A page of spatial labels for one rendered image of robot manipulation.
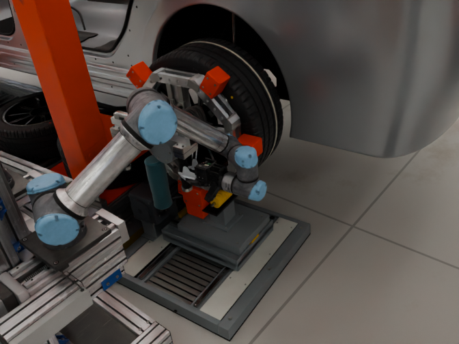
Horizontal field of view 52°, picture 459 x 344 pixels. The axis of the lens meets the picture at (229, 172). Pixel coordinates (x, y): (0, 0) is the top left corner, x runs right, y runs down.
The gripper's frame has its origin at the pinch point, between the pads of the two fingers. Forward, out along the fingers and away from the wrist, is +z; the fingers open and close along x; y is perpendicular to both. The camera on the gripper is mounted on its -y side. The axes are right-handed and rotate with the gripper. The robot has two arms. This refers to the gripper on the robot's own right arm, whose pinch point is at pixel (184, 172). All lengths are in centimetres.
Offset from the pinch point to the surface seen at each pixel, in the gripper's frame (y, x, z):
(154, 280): -77, 1, 33
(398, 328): -83, -35, -80
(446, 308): -83, -57, -96
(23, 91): -50, -92, 259
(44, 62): 34, -2, 72
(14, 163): -46, -10, 153
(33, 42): 43, -2, 75
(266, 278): -75, -27, -17
